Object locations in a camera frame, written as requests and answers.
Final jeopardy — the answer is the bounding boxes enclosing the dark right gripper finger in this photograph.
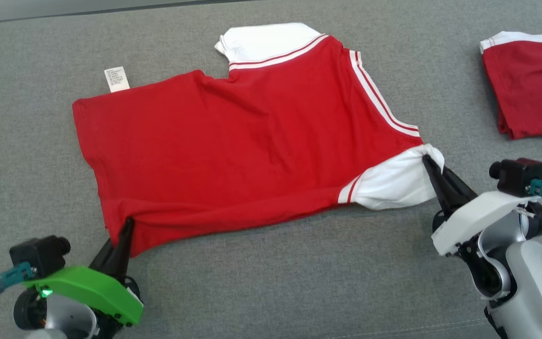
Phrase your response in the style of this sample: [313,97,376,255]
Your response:
[442,167,478,209]
[422,155,456,218]

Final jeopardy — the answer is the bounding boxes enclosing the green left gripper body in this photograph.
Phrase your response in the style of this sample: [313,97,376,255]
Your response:
[24,266,144,326]

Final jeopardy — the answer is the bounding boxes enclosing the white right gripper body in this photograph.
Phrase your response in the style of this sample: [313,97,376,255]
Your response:
[431,190,542,258]

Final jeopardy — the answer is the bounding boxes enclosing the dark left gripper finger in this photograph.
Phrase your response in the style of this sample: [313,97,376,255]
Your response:
[89,235,121,274]
[113,217,136,279]

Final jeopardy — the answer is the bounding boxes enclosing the red white shorts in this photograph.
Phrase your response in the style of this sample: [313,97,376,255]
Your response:
[479,31,542,140]

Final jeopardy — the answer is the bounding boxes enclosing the red white T-shirt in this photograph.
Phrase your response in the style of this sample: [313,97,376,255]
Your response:
[72,22,446,258]

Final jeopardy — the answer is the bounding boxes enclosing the teal plug left camera cable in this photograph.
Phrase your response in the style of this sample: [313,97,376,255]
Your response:
[0,262,35,339]

